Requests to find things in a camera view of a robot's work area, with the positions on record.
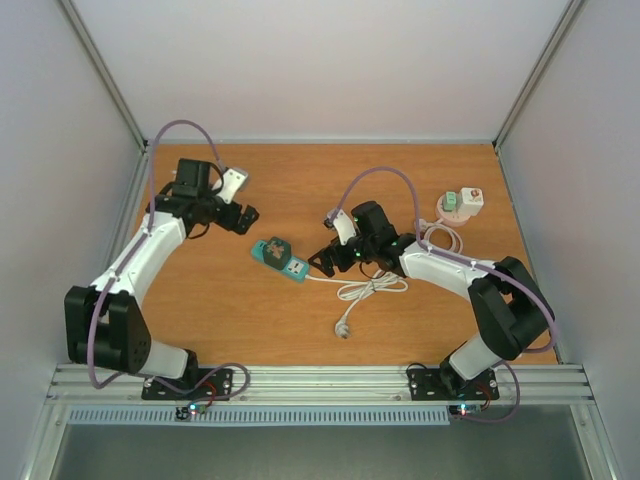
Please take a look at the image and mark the white power strip cord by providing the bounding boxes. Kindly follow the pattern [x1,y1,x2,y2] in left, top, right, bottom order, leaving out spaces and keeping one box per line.
[305,269,409,341]

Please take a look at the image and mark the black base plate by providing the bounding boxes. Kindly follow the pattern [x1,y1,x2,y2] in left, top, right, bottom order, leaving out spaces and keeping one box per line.
[405,363,500,401]
[141,368,234,401]

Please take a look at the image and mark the aluminium frame rail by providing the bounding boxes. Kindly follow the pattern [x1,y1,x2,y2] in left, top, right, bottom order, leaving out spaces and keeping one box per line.
[46,364,595,407]

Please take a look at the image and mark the controller board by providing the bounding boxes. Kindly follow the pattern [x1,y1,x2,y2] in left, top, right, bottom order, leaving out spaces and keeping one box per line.
[449,402,488,417]
[174,403,208,422]

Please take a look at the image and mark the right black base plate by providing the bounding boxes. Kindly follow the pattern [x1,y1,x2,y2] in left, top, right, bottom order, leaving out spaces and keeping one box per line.
[405,363,500,401]

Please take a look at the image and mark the white cube adapter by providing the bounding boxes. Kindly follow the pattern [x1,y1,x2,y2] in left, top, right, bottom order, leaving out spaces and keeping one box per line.
[457,187,484,217]

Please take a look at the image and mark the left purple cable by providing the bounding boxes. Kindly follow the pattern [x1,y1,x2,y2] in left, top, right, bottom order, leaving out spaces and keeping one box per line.
[87,119,251,404]

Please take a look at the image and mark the grey slotted cable duct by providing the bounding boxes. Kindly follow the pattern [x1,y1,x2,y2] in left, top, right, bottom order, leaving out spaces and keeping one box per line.
[67,405,450,428]

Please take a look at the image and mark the left controller board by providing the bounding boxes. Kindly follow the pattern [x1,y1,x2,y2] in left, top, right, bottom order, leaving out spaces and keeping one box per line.
[174,403,208,422]

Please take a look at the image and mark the teal power strip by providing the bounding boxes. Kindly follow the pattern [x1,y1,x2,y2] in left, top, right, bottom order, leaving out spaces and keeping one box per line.
[250,237,310,283]

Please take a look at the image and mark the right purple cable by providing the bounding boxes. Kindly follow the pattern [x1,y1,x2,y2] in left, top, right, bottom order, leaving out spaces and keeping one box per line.
[335,166,559,426]

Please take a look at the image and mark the light green plug adapter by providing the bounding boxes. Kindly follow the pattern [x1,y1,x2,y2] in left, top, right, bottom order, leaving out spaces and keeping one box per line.
[441,191,458,212]

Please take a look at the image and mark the right controller board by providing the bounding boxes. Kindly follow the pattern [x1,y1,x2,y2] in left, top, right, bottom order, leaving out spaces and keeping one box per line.
[449,402,488,417]

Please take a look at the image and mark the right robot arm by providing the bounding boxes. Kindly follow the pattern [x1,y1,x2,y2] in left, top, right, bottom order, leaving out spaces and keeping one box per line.
[308,201,555,397]

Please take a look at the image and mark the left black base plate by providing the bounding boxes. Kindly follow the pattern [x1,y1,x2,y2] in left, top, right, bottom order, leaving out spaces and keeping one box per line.
[141,368,234,401]

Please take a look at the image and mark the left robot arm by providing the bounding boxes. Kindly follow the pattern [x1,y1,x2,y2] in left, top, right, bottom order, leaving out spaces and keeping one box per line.
[64,159,259,398]

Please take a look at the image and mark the dark green dragon cube adapter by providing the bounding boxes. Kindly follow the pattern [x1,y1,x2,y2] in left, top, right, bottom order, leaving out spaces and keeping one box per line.
[262,236,292,271]

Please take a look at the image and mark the purple cable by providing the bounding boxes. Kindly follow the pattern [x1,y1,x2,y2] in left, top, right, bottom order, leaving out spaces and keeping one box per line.
[87,119,251,404]
[335,166,559,426]

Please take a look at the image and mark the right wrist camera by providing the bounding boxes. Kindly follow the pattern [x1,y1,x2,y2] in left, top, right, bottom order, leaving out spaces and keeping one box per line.
[324,208,357,246]

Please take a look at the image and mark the pink round power socket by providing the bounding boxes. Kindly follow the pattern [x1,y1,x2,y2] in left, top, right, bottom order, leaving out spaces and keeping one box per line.
[435,194,471,228]

